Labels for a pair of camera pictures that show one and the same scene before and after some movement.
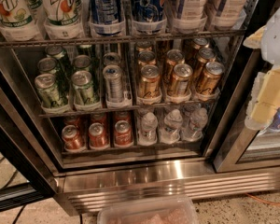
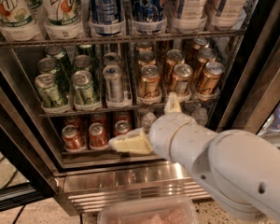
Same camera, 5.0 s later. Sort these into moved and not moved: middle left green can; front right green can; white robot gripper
Moved: white robot gripper
Not moved: front right green can; middle left green can
